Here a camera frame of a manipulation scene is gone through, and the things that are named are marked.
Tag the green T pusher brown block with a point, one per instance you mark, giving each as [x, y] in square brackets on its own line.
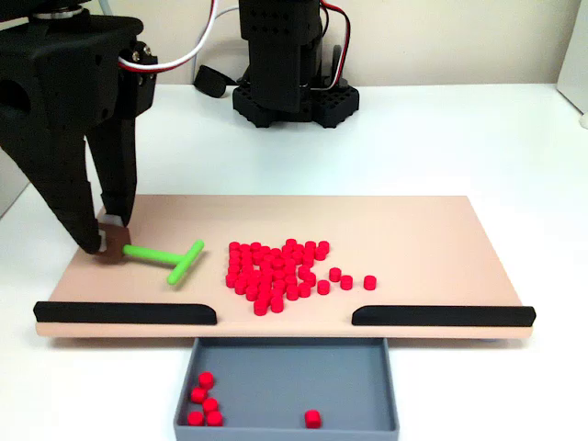
[151, 255]

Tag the grey tray container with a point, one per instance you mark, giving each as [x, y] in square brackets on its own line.
[285, 381]

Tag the white side panel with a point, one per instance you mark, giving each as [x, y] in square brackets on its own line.
[9, 193]
[576, 55]

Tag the grey conduit tube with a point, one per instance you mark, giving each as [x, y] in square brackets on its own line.
[106, 7]

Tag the black clamp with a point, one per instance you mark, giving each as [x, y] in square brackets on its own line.
[209, 82]

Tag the beige board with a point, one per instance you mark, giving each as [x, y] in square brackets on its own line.
[413, 239]

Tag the white panel foot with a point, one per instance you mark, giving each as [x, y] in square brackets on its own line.
[584, 120]

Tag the black edge rail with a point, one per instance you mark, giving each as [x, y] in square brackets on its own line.
[124, 313]
[441, 316]

